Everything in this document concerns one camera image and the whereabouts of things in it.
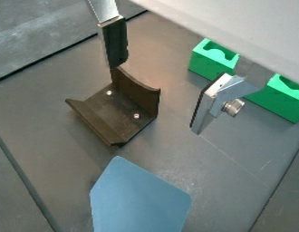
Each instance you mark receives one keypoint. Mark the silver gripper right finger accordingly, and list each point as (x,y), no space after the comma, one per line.
(220,96)

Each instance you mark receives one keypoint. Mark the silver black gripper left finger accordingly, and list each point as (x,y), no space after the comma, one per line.
(112,27)

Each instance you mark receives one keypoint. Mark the blue three prong object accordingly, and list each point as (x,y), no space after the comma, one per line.
(132,201)

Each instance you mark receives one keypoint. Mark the black curved holder bracket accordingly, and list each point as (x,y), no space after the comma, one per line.
(121,109)

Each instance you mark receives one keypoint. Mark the green shape sorting board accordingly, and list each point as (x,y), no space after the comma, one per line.
(212,59)

